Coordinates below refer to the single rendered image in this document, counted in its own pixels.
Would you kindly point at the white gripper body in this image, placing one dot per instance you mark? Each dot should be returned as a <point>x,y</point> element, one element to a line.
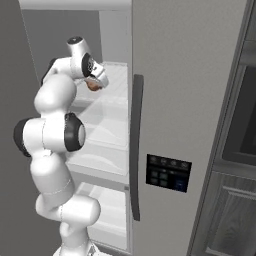
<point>101,75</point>

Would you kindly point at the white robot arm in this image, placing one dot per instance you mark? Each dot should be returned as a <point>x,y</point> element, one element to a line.
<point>53,133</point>

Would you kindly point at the brown onion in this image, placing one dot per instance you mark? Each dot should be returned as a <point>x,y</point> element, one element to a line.
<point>93,85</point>

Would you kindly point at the grey fridge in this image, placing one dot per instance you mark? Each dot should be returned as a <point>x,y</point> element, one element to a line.
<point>110,133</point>

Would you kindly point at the grey fridge door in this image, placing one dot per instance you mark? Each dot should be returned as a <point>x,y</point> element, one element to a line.
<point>180,100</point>

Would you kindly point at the dark built-in oven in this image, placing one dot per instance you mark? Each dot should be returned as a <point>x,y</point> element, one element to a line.
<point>241,110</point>

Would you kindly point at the grey wooden cupboard door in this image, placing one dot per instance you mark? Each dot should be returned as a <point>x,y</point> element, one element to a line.
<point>230,216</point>

